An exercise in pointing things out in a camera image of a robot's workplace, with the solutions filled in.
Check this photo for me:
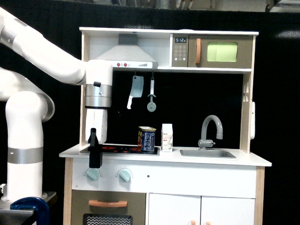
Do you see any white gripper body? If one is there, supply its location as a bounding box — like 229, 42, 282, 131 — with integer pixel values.
85, 109, 107, 144

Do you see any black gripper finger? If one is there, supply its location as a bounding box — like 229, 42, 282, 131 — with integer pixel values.
88, 128, 102, 169

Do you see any blue canned spam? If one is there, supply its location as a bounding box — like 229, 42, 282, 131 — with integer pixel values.
138, 126, 156, 152

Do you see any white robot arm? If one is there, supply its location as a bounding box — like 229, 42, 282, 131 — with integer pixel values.
0, 7, 113, 202

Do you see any grey toy sink basin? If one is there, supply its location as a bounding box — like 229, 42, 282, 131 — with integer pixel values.
180, 150, 236, 159

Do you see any black toy stovetop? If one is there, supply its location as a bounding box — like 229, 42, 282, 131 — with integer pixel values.
80, 143, 160, 157

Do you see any left mint stove knob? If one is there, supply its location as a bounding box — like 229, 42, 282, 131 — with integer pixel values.
86, 168, 100, 182

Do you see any mint stove knob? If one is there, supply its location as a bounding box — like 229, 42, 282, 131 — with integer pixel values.
86, 168, 100, 182
117, 168, 132, 182

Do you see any right mint stove knob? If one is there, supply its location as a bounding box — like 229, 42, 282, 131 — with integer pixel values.
117, 168, 132, 182

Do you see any toy cleaver knife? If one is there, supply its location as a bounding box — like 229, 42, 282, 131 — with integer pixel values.
127, 76, 144, 109

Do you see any grey toy pizza cutter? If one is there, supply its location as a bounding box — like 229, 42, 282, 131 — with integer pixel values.
147, 77, 156, 112

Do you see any white range hood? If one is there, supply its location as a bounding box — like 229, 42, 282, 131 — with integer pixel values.
96, 33, 159, 69

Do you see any toy oven door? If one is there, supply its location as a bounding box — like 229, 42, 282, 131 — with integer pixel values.
71, 190, 146, 225

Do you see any small white milk carton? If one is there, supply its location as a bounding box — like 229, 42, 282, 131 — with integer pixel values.
161, 123, 173, 152

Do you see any blue clamp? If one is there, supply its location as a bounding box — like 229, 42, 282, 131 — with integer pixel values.
10, 197, 50, 225

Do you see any left white cabinet door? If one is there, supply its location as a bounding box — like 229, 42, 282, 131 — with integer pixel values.
148, 193, 201, 225

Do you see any white cabinet door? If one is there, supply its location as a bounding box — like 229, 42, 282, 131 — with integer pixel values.
200, 197, 255, 225
148, 193, 201, 225

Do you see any grey toy faucet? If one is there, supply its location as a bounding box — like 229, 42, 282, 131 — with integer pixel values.
197, 114, 224, 151

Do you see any toy microwave oven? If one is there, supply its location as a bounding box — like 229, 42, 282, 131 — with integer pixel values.
171, 34, 253, 69

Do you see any right white cabinet door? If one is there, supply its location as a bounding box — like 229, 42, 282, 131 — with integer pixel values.
200, 197, 255, 225

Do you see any white side hanging object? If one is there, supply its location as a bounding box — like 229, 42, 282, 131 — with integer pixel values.
250, 102, 256, 140

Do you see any orange oven handle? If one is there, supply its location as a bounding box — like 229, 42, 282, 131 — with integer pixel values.
88, 200, 128, 208

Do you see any wooden toy kitchen frame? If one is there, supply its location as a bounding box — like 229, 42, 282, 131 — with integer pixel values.
61, 27, 271, 225

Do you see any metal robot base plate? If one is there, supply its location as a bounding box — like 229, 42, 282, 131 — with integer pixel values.
0, 191, 57, 225

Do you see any orange microwave handle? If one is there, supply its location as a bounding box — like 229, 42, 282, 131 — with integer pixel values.
196, 38, 201, 65

